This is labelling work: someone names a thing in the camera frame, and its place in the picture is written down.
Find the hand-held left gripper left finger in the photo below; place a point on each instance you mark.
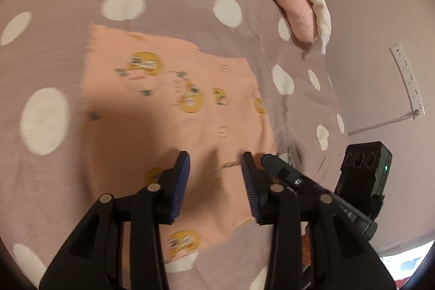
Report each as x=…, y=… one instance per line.
x=178, y=188

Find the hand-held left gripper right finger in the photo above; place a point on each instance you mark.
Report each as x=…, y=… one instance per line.
x=253, y=191

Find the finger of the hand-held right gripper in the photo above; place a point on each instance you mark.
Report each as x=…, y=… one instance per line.
x=285, y=172

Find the pink cartoon print shirt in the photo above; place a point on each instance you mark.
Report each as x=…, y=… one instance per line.
x=204, y=127

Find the white blue patterned cloth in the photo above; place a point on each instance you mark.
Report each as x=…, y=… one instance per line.
x=407, y=262

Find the pink folded garment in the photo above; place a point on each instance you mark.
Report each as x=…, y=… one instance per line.
x=292, y=4

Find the white wall power strip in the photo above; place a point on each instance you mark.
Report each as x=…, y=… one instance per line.
x=406, y=72

